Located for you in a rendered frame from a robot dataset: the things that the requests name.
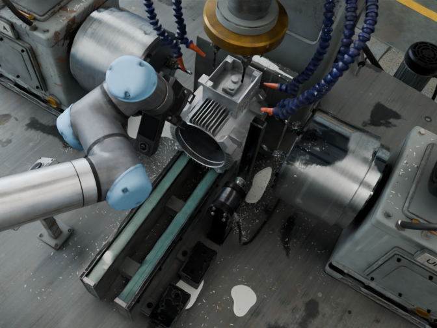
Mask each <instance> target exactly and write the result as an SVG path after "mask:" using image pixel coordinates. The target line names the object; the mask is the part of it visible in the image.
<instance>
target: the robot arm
mask: <svg viewBox="0 0 437 328"><path fill-rule="evenodd" d="M185 90H186V91H187V93H186V92H185ZM191 94H192V95H193V96H192V98H191V100H190V101H189V100H188V98H189V96H190V95H191ZM195 96H196V95H195V94H194V93H193V92H192V91H191V90H189V89H188V88H186V87H184V86H183V85H182V84H181V83H180V82H179V81H178V80H177V79H176V78H174V77H172V76H170V75H168V74H166V73H164V72H162V71H160V73H159V74H158V73H157V72H156V71H155V70H154V68H153V67H152V66H151V65H150V64H148V63H147V62H145V61H143V60H141V59H140V58H138V57H135V56H132V55H126V56H122V57H119V58H117V59H116V60H114V61H113V62H112V63H111V65H110V66H109V69H108V70H107V73H106V80H105V81H104V82H103V83H102V84H100V85H99V86H98V87H96V88H95V89H94V90H92V91H91V92H89V93H88V94H87V95H86V96H84V97H83V98H81V99H80V100H79V101H78V102H75V103H73V104H71V106H70V107H69V108H67V110H65V111H64V112H63V114H61V115H60V116H59V117H58V119H57V128H58V130H59V132H60V134H61V135H62V136H63V137H64V140H65V141H66V142H67V143H68V144H69V145H70V146H71V147H72V148H74V149H76V150H79V151H82V150H84V151H85V153H86V155H87V157H85V158H80V159H75V160H72V161H67V162H64V163H59V164H56V165H50V166H47V167H42V168H39V169H34V170H31V171H26V172H21V173H17V174H13V175H10V176H5V177H1V178H0V232H2V231H4V230H8V229H11V228H15V227H17V226H21V225H26V224H28V223H32V222H35V221H39V220H41V219H45V218H48V217H52V216H54V215H58V214H61V213H65V212H69V211H72V210H76V209H78V208H82V207H85V206H89V205H91V204H95V203H98V202H103V201H105V200H106V201H107V203H108V204H109V205H110V207H111V208H112V209H114V210H116V211H120V210H124V211H126V210H130V209H132V208H135V207H137V206H138V205H140V204H142V203H143V202H144V201H145V200H146V199H147V198H148V197H149V196H150V193H151V192H152V185H151V182H150V180H149V178H148V175H147V174H146V171H145V167H144V165H143V164H142V163H141V162H140V159H139V157H138V155H137V154H136V152H135V150H136V151H138V152H140V153H142V154H144V155H146V156H148V157H151V156H152V155H153V154H155V153H156V151H157V148H158V146H159V141H160V138H161V134H162V132H163V128H164V125H165V121H167V122H169V123H171V124H173V125H175V126H176V127H177V126H179V127H181V128H183V129H185V128H186V126H187V123H186V121H185V120H186V118H187V116H188V114H189V111H190V110H191V107H192V105H191V103H192V102H193V100H194V98H195ZM187 102H188V103H189V105H188V106H187V108H186V109H185V110H184V108H185V106H186V104H187ZM139 110H141V111H142V116H141V120H140V124H139V129H138V132H137V137H136V140H135V144H134V148H133V146H132V145H131V143H130V141H129V139H128V137H127V135H126V133H125V131H124V129H123V127H122V125H121V123H123V122H124V121H126V120H127V119H128V118H130V117H131V116H132V115H133V114H135V113H136V112H137V111H139ZM134 149H135V150H134Z"/></svg>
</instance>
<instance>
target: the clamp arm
mask: <svg viewBox="0 0 437 328"><path fill-rule="evenodd" d="M266 125H267V122H266V121H264V120H262V119H260V118H258V117H256V116H254V117H253V119H252V120H251V122H250V126H249V129H248V133H247V136H246V141H245V145H244V148H243V153H242V156H241V160H240V164H239V168H238V171H237V176H236V179H235V181H236V180H237V179H238V181H241V180H242V181H241V183H242V184H243V186H246V185H247V183H248V181H249V178H250V175H251V172H252V169H253V166H254V162H255V160H256V156H257V154H258V150H259V146H260V144H261V140H262V137H263V134H264V131H265V128H266Z"/></svg>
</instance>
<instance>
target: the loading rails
mask: <svg viewBox="0 0 437 328"><path fill-rule="evenodd" d="M199 164H200V163H199ZM199 164H198V162H196V163H195V160H192V158H190V157H189V156H188V157H187V154H186V153H185V152H184V151H179V150H178V151H177V152H176V153H175V154H174V155H173V157H172V158H171V159H170V161H169V162H168V163H167V164H166V166H165V167H164V169H163V170H162V171H161V172H160V173H159V175H158V176H157V178H156V179H155V180H154V181H153V182H152V192H151V193H150V196H149V197H148V198H147V199H146V200H145V201H144V202H143V203H142V204H140V205H138V206H137V207H135V208H132V209H131V211H130V212H129V213H128V214H127V215H126V217H125V218H124V220H123V221H122V222H121V223H120V224H119V226H118V227H117V229H116V230H115V231H114V232H113V233H112V235H111V236H110V237H109V239H108V240H107V241H106V242H105V244H104V245H103V247H102V248H101V249H100V250H99V251H98V253H97V254H96V255H95V257H93V259H92V260H91V262H90V263H89V264H88V265H87V266H86V268H85V269H84V271H83V272H82V273H81V274H80V276H79V279H80V281H81V282H82V283H83V285H84V287H85V288H86V290H87V291H88V292H89V293H91V294H92V295H94V296H95V297H97V298H98V299H101V298H102V297H103V296H104V294H105V293H106V291H107V290H108V289H109V288H110V286H111V284H112V283H113V282H114V281H115V279H116V278H117V276H118V275H119V274H121V275H123V276H125V277H126V278H128V279H129V280H130V281H129V282H128V284H127V286H126V287H125V288H124V290H123V291H122V293H121V294H120V295H119V296H118V297H116V299H115V300H114V302H115V304H116V306H117V307H118V310H119V312H120V313H121V314H122V315H124V316H125V317H127V318H128V319H130V320H131V321H134V320H135V318H136V317H137V316H138V314H139V312H140V311H141V312H142V313H144V314H145V315H147V316H149V315H150V314H151V312H152V310H153V309H154V308H155V306H156V304H157V303H158V301H156V300H155V299H153V298H152V297H150V296H151V294H152V293H153V291H154V290H155V289H156V287H157V286H158V284H159V283H160V281H161V280H162V278H163V277H164V275H165V274H166V272H167V271H168V269H169V268H170V266H171V265H172V263H173V262H174V260H175V259H176V260H178V261H180V262H181V263H184V262H185V261H186V259H187V257H188V256H189V255H190V253H191V251H192V250H191V249H189V248H188V247H186V246H185V244H186V243H187V241H188V240H189V238H190V237H191V235H192V233H193V232H194V231H195V229H196V227H197V226H198V225H199V223H200V221H201V220H202V219H203V218H204V216H205V214H206V213H207V214H209V215H210V216H211V211H210V209H209V205H210V204H211V203H212V201H213V200H215V199H216V197H217V195H218V194H219V193H220V191H221V189H222V186H223V185H224V183H225V182H226V181H228V180H229V179H230V177H231V176H232V174H233V173H235V174H237V171H238V168H239V164H240V162H239V163H238V165H237V166H236V167H235V166H233V165H232V166H231V167H230V168H229V169H228V170H227V169H226V170H225V171H224V172H223V173H217V172H216V171H215V169H214V168H211V169H210V170H208V172H207V173H206V174H205V176H204V177H203V178H202V180H201V182H200V183H199V184H198V186H197V187H196V189H195V190H194V191H193V193H192V194H191V196H190V197H189V198H188V200H187V201H186V202H184V201H182V200H181V199H179V198H178V197H176V196H177V195H178V193H179V192H180V191H181V189H182V188H183V186H184V185H185V184H186V183H187V181H188V179H189V178H190V177H191V176H192V174H193V173H194V171H195V170H196V169H197V167H198V166H199ZM165 212H167V213H168V214H170V215H171V216H173V217H175V218H174V220H173V221H172V222H171V224H170V225H169V226H168V228H167V229H166V230H165V232H164V234H163V235H162V236H161V238H160V239H159V241H158V242H157V243H156V244H155V246H154V248H153V249H152V250H151V252H150V253H149V255H148V256H147V257H146V259H145V260H144V261H143V263H142V264H140V263H138V262H136V261H135V260H133V259H132V258H131V257H132V256H133V255H134V253H135V252H136V251H137V249H138V248H139V247H140V245H141V244H142V242H143V241H144V240H145V239H146V237H147V235H148V234H149V233H150V232H151V230H152V229H153V227H154V226H155V225H156V223H157V222H158V220H159V219H160V218H161V216H162V215H163V214H164V213H165Z"/></svg>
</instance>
